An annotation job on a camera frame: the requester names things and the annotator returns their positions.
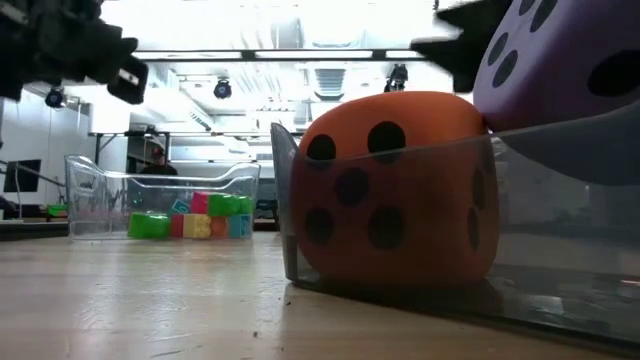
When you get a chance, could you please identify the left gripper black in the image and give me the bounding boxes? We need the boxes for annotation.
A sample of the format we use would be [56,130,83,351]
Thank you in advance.
[0,0,150,106]

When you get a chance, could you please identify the orange foam die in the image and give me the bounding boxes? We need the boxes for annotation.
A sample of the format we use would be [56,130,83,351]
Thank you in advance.
[289,89,501,286]

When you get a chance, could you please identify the purple foam die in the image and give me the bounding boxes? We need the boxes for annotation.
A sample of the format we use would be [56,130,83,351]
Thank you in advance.
[472,0,640,186]

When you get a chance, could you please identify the clear plastic container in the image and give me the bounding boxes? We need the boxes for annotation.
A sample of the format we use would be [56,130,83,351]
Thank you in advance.
[64,153,262,242]

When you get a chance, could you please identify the red toy brick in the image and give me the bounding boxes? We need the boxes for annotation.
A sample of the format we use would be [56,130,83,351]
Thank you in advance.
[190,191,211,217]

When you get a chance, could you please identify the long green toy brick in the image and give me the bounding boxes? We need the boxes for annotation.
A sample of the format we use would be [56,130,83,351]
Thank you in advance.
[126,211,172,240]

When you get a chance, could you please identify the small yellow toy cube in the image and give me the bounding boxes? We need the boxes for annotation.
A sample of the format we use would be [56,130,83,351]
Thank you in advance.
[182,213,213,240]

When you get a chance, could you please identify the orange toy brick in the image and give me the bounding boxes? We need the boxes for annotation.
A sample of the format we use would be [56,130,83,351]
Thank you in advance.
[210,215,231,240]

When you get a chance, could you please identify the black background table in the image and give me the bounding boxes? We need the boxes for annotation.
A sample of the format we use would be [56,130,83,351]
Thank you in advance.
[89,128,172,166]

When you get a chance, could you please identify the black ceiling spotlight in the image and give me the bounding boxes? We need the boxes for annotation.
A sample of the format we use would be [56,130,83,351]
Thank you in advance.
[44,85,67,109]

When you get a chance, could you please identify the person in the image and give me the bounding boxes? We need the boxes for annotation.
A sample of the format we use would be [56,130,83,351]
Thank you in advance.
[138,146,180,177]

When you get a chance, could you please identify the black computer monitor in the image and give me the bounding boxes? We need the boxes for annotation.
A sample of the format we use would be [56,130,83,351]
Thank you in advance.
[2,158,43,194]

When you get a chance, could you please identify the ceiling air vent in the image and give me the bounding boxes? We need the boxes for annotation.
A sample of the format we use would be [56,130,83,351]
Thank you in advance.
[314,67,347,102]

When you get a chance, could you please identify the grey translucent plastic tray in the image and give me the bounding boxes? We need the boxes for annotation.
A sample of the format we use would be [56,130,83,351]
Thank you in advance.
[269,99,640,351]

